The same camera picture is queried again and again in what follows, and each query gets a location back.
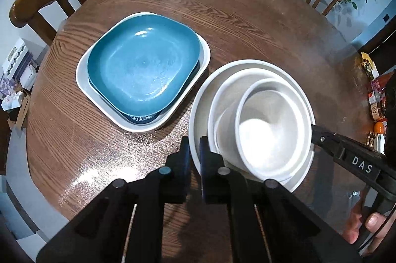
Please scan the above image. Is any white ramekin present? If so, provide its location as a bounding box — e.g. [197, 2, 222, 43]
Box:
[235, 79, 311, 181]

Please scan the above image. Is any large white bowl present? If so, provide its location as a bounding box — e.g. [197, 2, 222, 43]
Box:
[189, 59, 316, 192]

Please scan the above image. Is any cream ribbed bowl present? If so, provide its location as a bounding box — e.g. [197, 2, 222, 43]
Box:
[207, 67, 314, 180]

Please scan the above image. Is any blue square dish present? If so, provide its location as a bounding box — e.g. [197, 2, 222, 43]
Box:
[87, 14, 200, 117]

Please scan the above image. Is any person's right hand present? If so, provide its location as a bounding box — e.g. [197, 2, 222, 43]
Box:
[342, 199, 395, 255]

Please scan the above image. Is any orange fruit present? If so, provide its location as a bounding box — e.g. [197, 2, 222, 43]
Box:
[373, 121, 387, 135]

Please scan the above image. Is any brown paste jar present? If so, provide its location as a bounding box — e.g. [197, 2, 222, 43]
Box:
[371, 99, 386, 122]

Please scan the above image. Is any yellow snack packet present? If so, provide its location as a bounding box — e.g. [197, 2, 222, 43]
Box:
[361, 53, 379, 80]

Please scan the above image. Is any white box on floor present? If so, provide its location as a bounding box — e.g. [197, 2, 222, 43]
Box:
[2, 38, 38, 91]

